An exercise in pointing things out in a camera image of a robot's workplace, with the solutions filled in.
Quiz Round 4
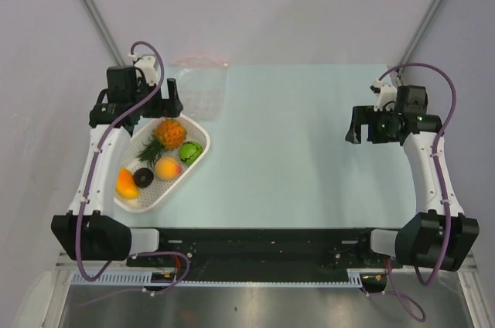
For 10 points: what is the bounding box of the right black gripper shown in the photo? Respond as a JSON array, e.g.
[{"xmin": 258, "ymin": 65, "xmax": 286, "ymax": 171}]
[{"xmin": 345, "ymin": 105, "xmax": 400, "ymax": 144}]

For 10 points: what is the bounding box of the clear zip top bag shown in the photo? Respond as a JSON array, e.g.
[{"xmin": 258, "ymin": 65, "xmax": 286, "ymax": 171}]
[{"xmin": 166, "ymin": 56, "xmax": 229, "ymax": 121}]

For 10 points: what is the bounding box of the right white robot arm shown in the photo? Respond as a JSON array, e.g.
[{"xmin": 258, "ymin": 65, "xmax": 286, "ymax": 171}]
[{"xmin": 345, "ymin": 80, "xmax": 480, "ymax": 272}]

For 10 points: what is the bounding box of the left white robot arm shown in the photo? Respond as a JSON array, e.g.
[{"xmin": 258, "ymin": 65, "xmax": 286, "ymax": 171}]
[{"xmin": 51, "ymin": 66, "xmax": 183, "ymax": 282}]

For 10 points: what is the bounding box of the orange toy pineapple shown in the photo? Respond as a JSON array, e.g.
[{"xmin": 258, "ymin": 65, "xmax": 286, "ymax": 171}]
[{"xmin": 137, "ymin": 119, "xmax": 187, "ymax": 166}]

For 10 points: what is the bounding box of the green toy watermelon ball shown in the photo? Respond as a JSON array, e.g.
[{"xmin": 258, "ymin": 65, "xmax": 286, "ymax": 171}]
[{"xmin": 179, "ymin": 141, "xmax": 203, "ymax": 166}]

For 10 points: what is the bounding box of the white perforated plastic basket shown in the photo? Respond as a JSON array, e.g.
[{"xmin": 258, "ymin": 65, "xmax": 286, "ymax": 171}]
[{"xmin": 114, "ymin": 115, "xmax": 210, "ymax": 214}]

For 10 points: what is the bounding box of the toy peach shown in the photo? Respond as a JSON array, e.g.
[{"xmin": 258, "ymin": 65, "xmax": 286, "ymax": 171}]
[{"xmin": 155, "ymin": 156, "xmax": 182, "ymax": 181}]

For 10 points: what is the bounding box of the toy chocolate donut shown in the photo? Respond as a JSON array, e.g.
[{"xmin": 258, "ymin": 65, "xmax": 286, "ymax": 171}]
[{"xmin": 132, "ymin": 167, "xmax": 155, "ymax": 189}]

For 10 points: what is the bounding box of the toy orange mango slice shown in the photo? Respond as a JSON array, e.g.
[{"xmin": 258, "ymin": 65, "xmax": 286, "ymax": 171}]
[{"xmin": 116, "ymin": 167, "xmax": 139, "ymax": 200}]

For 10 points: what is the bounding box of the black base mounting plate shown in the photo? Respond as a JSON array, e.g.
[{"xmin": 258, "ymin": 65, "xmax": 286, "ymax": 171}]
[{"xmin": 127, "ymin": 228, "xmax": 385, "ymax": 282}]

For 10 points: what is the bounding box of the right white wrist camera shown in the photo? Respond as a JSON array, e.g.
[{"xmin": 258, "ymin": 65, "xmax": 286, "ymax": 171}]
[{"xmin": 370, "ymin": 79, "xmax": 398, "ymax": 111}]

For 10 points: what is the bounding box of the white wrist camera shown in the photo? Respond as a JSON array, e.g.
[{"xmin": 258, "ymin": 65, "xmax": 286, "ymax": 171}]
[
  {"xmin": 128, "ymin": 53, "xmax": 159, "ymax": 86},
  {"xmin": 370, "ymin": 79, "xmax": 398, "ymax": 111}
]

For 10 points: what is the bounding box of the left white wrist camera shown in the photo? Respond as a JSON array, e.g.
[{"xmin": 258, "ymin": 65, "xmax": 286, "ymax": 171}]
[{"xmin": 128, "ymin": 53, "xmax": 159, "ymax": 86}]

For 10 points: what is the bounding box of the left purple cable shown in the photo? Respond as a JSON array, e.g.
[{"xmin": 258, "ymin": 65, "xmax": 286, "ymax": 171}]
[{"xmin": 75, "ymin": 41, "xmax": 190, "ymax": 306}]

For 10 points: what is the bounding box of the purple cable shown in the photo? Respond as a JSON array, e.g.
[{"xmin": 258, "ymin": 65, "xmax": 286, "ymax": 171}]
[
  {"xmin": 372, "ymin": 63, "xmax": 459, "ymax": 323},
  {"xmin": 75, "ymin": 41, "xmax": 190, "ymax": 306}
]

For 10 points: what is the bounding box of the left aluminium frame post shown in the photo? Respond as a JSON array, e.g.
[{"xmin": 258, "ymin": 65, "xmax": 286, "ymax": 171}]
[{"xmin": 79, "ymin": 0, "xmax": 125, "ymax": 65}]

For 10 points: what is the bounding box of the aluminium frame post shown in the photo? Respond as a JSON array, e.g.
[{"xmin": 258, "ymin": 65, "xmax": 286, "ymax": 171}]
[
  {"xmin": 79, "ymin": 0, "xmax": 125, "ymax": 65},
  {"xmin": 398, "ymin": 0, "xmax": 444, "ymax": 64}
]

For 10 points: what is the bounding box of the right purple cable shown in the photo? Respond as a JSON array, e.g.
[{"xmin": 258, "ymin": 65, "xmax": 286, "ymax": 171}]
[{"xmin": 372, "ymin": 63, "xmax": 459, "ymax": 323}]

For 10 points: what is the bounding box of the white slotted cable duct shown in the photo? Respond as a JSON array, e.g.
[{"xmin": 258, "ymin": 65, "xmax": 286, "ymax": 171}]
[{"xmin": 70, "ymin": 271, "xmax": 363, "ymax": 289}]

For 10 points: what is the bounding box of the right aluminium frame post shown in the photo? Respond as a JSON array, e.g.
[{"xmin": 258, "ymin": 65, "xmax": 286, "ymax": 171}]
[{"xmin": 398, "ymin": 0, "xmax": 444, "ymax": 64}]

